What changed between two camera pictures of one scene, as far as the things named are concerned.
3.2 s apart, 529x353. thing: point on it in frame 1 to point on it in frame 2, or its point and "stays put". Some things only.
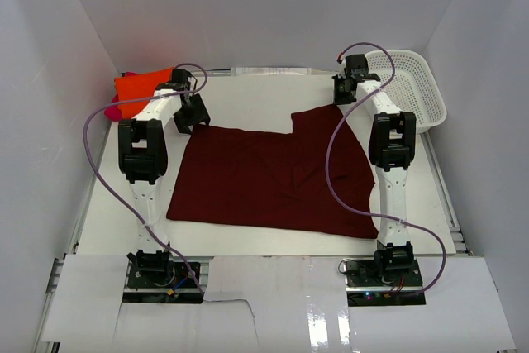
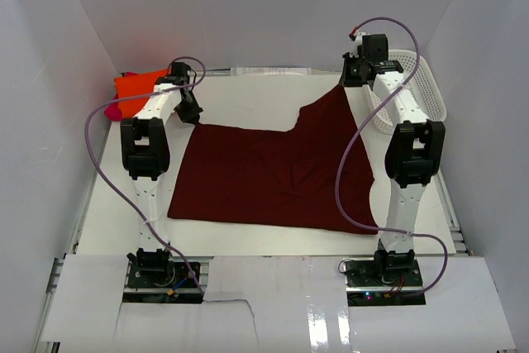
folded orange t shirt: x=138 y=86 stays put
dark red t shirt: x=279 y=180 stays put
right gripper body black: x=343 y=90 to x=349 y=78
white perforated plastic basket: x=414 y=88 stays put
